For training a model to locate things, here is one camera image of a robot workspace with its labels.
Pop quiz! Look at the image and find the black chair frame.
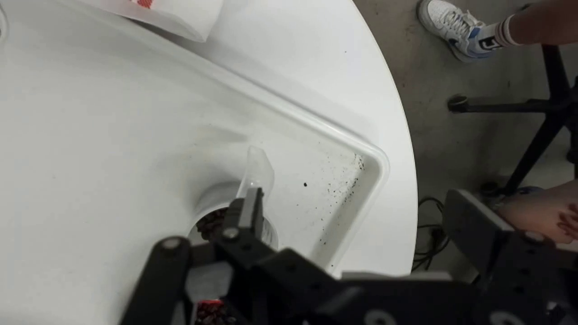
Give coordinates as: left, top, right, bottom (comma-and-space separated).
447, 41, 578, 194

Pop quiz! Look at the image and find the red plastic bowl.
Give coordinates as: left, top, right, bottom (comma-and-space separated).
190, 295, 239, 325

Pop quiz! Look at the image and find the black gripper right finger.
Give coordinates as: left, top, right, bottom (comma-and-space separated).
443, 187, 578, 325

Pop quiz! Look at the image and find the person bare leg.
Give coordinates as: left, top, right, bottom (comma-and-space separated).
495, 0, 578, 46
492, 178, 578, 245

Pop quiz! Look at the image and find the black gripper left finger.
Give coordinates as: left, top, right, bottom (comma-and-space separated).
118, 185, 340, 325

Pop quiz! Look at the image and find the black floor cable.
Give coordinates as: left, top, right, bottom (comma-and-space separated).
410, 194, 452, 274

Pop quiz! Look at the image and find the white cloth red stripe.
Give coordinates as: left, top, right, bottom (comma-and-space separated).
78, 0, 226, 44

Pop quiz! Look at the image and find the white plastic tray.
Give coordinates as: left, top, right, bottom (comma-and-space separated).
0, 0, 389, 281

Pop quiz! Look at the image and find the white sneaker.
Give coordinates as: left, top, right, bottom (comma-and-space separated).
416, 0, 506, 62

